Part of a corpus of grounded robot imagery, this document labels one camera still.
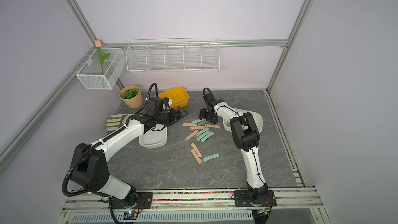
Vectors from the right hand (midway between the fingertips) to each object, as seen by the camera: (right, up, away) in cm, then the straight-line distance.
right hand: (203, 118), depth 102 cm
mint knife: (-1, -8, -5) cm, 10 cm away
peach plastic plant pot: (-47, +10, +3) cm, 48 cm away
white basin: (-28, -11, -9) cm, 32 cm away
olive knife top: (-1, -3, -1) cm, 3 cm away
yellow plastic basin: (-19, +15, +14) cm, 28 cm away
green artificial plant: (-49, +16, +1) cm, 52 cm away
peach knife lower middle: (-6, -16, -11) cm, 20 cm away
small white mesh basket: (-63, +35, +3) cm, 72 cm away
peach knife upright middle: (-8, -10, -6) cm, 14 cm away
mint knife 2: (0, -10, -6) cm, 12 cm away
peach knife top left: (-9, -4, -1) cm, 10 cm away
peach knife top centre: (-6, -6, -3) cm, 9 cm away
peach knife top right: (+7, -5, -4) cm, 9 cm away
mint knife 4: (+4, -21, -15) cm, 26 cm away
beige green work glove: (-58, -2, 0) cm, 58 cm away
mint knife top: (-3, -2, -1) cm, 4 cm away
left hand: (-10, +2, -19) cm, 22 cm away
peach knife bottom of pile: (-4, -21, -16) cm, 26 cm away
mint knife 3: (0, -13, -9) cm, 15 cm away
